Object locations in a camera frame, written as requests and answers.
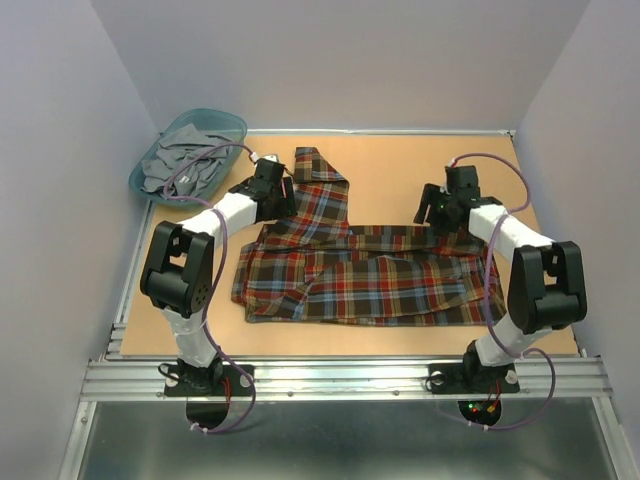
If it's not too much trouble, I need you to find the grey long sleeve shirt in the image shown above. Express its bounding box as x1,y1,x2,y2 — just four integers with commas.
138,123,234,201

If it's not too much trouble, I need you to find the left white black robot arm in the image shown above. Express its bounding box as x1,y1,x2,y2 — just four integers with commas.
140,155,296,397

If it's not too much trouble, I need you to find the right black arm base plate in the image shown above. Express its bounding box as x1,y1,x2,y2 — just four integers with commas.
425,362,520,395

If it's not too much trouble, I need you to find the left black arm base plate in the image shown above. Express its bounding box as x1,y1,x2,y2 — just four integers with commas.
158,363,252,398

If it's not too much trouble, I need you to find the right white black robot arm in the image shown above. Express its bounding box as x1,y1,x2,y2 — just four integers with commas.
415,164,587,393

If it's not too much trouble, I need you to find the plaid long sleeve shirt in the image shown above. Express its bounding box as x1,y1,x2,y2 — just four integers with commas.
231,147,506,327

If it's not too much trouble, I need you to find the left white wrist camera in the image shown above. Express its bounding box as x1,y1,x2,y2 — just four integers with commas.
249,152,279,164

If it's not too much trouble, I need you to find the aluminium front rail frame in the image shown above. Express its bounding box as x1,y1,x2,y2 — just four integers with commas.
57,199,626,480

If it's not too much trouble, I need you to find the teal plastic basket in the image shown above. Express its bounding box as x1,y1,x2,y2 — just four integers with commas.
129,108,247,209

